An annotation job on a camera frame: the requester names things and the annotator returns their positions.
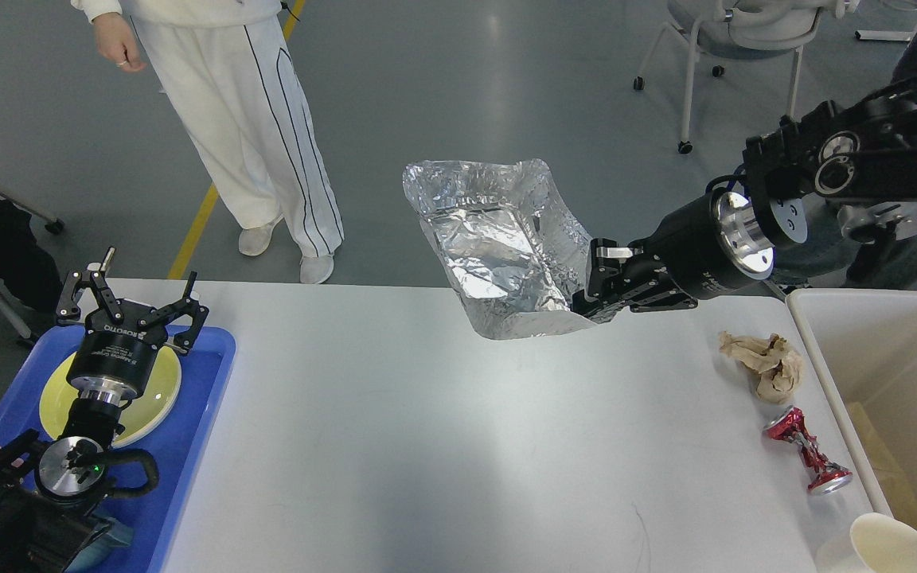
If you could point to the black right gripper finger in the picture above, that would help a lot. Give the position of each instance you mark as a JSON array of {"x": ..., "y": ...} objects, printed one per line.
[
  {"x": 612, "y": 270},
  {"x": 650, "y": 300}
]

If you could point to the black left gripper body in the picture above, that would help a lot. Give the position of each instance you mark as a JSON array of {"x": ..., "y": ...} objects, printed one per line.
[{"x": 114, "y": 361}]

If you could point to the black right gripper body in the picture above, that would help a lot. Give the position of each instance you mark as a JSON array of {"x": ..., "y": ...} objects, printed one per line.
[{"x": 713, "y": 245}]

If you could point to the yellow plastic plate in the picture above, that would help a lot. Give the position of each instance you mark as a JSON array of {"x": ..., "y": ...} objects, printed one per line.
[{"x": 58, "y": 394}]

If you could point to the aluminium foil tray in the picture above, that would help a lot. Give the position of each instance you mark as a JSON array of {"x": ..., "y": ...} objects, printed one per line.
[{"x": 512, "y": 250}]

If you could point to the brown paper ball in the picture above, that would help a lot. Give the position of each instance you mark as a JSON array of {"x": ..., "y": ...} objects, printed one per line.
[{"x": 777, "y": 367}]

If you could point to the teal green mug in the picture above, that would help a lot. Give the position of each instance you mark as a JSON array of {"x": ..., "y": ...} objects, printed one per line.
[{"x": 117, "y": 536}]

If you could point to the brown paper bag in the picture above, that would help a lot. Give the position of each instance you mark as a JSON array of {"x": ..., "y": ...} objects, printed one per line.
[{"x": 893, "y": 481}]

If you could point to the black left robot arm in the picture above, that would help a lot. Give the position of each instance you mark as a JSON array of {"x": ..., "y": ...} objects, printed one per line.
[{"x": 50, "y": 491}]

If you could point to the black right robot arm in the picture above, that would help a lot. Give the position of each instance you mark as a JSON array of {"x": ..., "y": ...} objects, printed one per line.
[{"x": 864, "y": 157}]

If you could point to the person in blue jeans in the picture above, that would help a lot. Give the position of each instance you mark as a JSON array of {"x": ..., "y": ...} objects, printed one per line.
[{"x": 827, "y": 251}]

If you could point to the blue plastic tray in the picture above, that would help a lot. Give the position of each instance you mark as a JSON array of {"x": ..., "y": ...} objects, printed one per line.
[{"x": 176, "y": 444}]

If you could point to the person in black trousers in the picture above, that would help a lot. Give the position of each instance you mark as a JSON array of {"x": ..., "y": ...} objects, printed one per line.
[{"x": 27, "y": 271}]

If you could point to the crushed red soda can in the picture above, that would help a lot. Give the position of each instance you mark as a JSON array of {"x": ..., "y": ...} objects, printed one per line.
[{"x": 826, "y": 476}]

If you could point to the white plastic bin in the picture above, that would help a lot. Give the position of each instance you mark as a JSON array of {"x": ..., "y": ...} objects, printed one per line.
[{"x": 863, "y": 346}]

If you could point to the white grey office chair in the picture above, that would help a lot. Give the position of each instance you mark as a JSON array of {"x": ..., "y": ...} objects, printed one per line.
[{"x": 740, "y": 30}]

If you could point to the person in white tracksuit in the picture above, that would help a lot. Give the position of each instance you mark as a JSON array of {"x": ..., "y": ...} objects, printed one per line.
[{"x": 226, "y": 69}]

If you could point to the white paper cup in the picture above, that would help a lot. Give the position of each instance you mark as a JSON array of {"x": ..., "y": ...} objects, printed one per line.
[{"x": 873, "y": 542}]

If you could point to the white table base frame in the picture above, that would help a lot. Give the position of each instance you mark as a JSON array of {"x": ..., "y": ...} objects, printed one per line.
[{"x": 894, "y": 36}]

